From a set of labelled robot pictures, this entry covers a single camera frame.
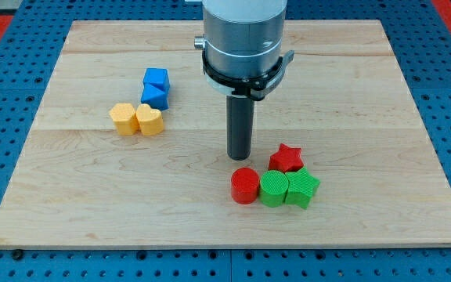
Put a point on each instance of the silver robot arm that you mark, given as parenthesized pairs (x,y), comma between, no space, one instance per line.
(241,46)

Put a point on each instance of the green cylinder block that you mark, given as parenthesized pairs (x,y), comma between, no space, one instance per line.
(273,188)

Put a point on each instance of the blue triangle block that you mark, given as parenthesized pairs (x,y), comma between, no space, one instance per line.
(155,97)

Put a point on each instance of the red star block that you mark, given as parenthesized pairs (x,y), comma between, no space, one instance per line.
(286,159)

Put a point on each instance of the yellow heart block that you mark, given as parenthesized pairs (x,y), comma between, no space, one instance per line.
(150,120)

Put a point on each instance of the green star block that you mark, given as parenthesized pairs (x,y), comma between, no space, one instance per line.
(302,187)

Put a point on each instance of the blue cube block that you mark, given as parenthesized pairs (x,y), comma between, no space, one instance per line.
(157,77)

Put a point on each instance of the yellow hexagon block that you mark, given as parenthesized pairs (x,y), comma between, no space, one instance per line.
(124,119)

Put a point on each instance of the wooden board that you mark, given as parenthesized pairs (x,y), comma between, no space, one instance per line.
(80,185)

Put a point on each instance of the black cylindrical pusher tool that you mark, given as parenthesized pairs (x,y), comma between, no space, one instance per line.
(239,122)

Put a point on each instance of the red cylinder block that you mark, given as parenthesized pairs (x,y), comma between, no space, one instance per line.
(244,185)

